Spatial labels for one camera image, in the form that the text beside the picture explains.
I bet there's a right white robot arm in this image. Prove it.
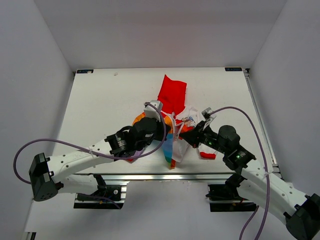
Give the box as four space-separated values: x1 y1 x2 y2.
179 121 320 240

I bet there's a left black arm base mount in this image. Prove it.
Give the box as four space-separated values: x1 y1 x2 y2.
73 174 128 210

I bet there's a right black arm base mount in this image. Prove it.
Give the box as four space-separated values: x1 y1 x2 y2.
205 173 257 213

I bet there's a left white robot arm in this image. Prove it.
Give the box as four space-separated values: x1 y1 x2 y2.
28 117 171 202

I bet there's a left blue table label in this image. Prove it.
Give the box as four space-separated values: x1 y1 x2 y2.
76 69 94 74

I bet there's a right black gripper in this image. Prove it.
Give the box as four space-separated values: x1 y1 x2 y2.
179 120 228 155

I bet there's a blue table label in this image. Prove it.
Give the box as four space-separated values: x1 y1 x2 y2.
224 67 243 72
76 69 94 74

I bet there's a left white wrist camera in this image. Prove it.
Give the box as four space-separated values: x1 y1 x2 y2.
143 100 163 122

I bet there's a right blue table label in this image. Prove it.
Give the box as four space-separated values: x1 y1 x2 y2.
224 67 243 72

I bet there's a red rainbow kids jacket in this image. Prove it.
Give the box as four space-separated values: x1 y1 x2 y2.
126 74 217 170

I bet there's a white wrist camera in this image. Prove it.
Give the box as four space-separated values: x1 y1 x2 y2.
143 100 163 122
201 107 217 130

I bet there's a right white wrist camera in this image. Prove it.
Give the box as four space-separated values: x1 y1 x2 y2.
201 107 217 130

